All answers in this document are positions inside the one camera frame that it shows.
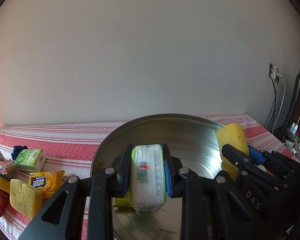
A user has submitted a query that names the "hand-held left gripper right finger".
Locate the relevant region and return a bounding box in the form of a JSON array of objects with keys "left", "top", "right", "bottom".
[{"left": 161, "top": 144, "right": 272, "bottom": 240}]

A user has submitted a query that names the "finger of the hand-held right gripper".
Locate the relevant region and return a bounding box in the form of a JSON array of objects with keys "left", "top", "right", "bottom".
[
  {"left": 222, "top": 144, "right": 288, "bottom": 190},
  {"left": 249, "top": 146, "right": 300, "bottom": 178}
]

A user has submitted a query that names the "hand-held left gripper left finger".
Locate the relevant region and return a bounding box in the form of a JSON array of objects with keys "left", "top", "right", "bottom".
[{"left": 19, "top": 144, "right": 135, "bottom": 240}]

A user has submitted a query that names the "white green tissue pack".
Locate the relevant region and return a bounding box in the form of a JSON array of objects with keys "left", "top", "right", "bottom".
[{"left": 129, "top": 144, "right": 168, "bottom": 213}]

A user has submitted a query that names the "round metal tin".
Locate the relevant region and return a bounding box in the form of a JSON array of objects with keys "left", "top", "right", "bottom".
[{"left": 91, "top": 114, "right": 225, "bottom": 240}]

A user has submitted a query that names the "yellow snack packet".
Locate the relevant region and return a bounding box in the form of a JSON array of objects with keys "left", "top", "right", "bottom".
[{"left": 29, "top": 170, "right": 65, "bottom": 200}]

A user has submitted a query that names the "pink floral snack packet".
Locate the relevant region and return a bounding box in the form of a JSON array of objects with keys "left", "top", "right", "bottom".
[{"left": 0, "top": 161, "right": 16, "bottom": 175}]

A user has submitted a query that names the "yellow green scouring sponge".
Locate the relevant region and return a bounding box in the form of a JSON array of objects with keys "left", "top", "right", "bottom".
[{"left": 0, "top": 167, "right": 12, "bottom": 193}]

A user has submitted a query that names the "pile of small desk items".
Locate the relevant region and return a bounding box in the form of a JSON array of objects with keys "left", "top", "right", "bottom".
[{"left": 285, "top": 122, "right": 300, "bottom": 162}]

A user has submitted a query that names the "black monitor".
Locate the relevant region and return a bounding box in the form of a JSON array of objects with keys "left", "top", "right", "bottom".
[{"left": 277, "top": 69, "right": 300, "bottom": 141}]

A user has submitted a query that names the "red white striped tablecloth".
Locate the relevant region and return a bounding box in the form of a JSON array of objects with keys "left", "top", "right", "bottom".
[{"left": 0, "top": 114, "right": 300, "bottom": 240}]

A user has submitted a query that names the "notched yellow sponge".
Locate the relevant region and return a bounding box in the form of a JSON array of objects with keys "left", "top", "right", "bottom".
[{"left": 9, "top": 179, "right": 43, "bottom": 219}]

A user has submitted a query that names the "dark blue cloth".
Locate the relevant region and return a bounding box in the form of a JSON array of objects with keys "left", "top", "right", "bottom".
[{"left": 10, "top": 145, "right": 28, "bottom": 161}]

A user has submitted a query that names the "red snack packet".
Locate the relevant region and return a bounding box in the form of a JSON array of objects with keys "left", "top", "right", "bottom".
[{"left": 0, "top": 187, "right": 11, "bottom": 218}]

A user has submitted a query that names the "black cable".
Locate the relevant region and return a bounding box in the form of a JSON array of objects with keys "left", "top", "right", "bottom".
[
  {"left": 269, "top": 79, "right": 278, "bottom": 132},
  {"left": 264, "top": 78, "right": 276, "bottom": 129}
]

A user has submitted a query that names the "white cable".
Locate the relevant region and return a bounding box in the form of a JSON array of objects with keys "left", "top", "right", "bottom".
[{"left": 272, "top": 74, "right": 287, "bottom": 133}]

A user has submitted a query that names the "wall socket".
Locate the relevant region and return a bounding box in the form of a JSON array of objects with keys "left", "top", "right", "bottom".
[{"left": 269, "top": 64, "right": 281, "bottom": 80}]

